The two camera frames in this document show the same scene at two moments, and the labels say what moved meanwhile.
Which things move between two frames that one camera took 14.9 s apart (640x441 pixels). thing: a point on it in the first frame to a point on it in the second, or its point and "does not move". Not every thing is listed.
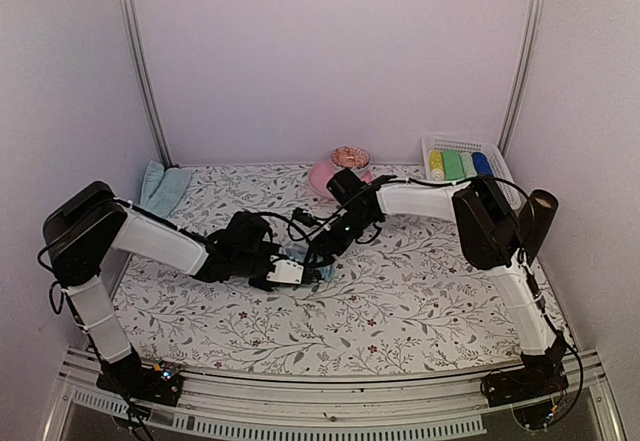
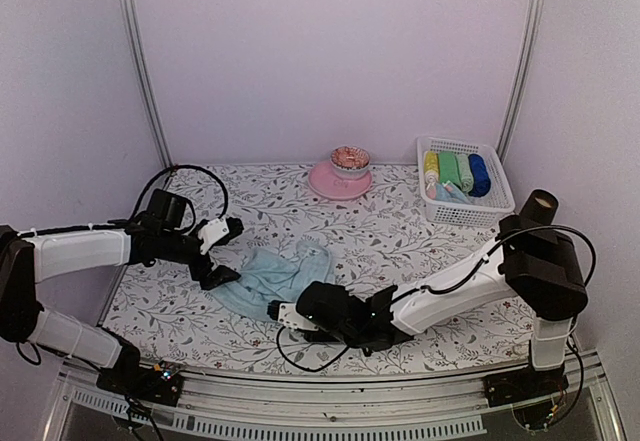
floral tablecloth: x=407 y=305 does not move
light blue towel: x=162 y=190 to x=268 y=275
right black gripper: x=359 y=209 to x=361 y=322
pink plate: x=322 y=171 does not move
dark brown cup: x=543 y=204 does not move
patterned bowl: x=353 y=157 does not move
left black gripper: x=270 y=246 to x=215 y=277
